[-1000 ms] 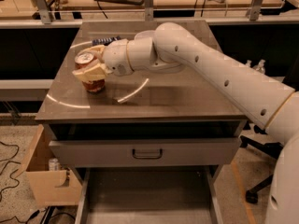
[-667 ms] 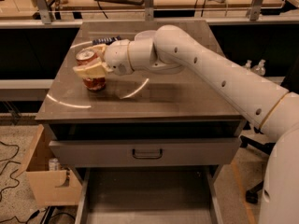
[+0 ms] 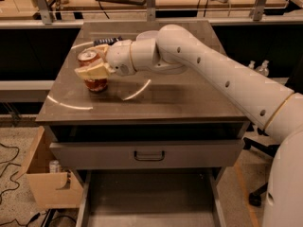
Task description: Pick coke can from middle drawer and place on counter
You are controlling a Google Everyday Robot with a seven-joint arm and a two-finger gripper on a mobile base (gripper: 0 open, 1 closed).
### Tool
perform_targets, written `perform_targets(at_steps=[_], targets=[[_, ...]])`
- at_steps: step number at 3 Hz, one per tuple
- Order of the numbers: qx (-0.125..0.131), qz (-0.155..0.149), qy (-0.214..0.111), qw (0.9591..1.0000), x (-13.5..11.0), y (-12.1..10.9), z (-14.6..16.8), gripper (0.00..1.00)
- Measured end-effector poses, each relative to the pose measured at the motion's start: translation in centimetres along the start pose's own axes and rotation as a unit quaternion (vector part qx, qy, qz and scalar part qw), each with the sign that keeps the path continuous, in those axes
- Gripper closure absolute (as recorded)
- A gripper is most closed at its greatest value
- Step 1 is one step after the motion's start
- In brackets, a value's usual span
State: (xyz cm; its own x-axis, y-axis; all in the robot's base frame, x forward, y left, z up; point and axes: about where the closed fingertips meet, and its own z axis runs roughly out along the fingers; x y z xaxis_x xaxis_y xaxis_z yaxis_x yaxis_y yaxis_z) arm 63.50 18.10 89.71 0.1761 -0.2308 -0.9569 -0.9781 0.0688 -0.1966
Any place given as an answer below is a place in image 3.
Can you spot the grey drawer cabinet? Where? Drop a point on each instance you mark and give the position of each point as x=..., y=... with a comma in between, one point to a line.
x=143, y=107

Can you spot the brown cardboard box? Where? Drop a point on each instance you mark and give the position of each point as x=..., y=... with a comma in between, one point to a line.
x=58, y=190

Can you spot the red coke can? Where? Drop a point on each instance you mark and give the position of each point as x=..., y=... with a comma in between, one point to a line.
x=94, y=84

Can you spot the grey top drawer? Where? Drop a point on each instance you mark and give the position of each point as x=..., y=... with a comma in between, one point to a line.
x=148, y=154

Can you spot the white ceramic bowl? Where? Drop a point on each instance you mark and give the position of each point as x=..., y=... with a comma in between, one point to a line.
x=151, y=34

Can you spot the black office chair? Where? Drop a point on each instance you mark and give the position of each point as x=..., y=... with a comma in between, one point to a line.
x=260, y=141

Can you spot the small white can in box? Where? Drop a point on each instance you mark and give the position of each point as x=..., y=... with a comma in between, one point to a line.
x=54, y=166

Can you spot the open grey middle drawer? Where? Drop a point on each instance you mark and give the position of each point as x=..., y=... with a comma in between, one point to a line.
x=157, y=198

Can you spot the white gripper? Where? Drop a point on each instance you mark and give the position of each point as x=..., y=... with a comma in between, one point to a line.
x=118, y=58

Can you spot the blue snack bar wrapper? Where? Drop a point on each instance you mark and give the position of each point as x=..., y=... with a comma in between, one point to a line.
x=109, y=41

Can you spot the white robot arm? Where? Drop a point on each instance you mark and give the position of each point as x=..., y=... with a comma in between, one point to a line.
x=271, y=106

